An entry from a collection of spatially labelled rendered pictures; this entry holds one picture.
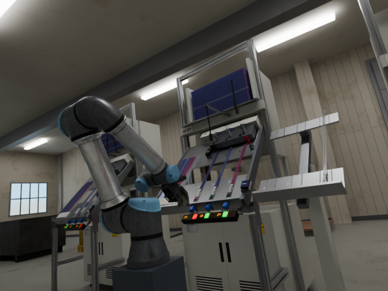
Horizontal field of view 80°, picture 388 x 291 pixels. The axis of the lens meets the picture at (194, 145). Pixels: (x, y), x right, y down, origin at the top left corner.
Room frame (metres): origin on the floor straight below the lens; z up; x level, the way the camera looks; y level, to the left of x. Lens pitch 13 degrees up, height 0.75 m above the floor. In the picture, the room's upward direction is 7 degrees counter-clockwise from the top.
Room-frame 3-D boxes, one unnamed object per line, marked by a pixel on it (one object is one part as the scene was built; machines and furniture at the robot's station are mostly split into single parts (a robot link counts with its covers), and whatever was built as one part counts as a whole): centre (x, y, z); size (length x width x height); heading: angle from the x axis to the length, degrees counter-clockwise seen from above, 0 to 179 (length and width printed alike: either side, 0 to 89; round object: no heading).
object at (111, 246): (2.59, 0.97, 0.66); 1.01 x 0.73 x 1.31; 144
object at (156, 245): (0.90, 0.21, 0.60); 0.15 x 0.15 x 0.10
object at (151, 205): (0.90, 0.22, 0.72); 0.13 x 0.12 x 0.14; 56
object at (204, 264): (1.90, -0.30, 0.31); 0.70 x 0.65 x 0.62; 54
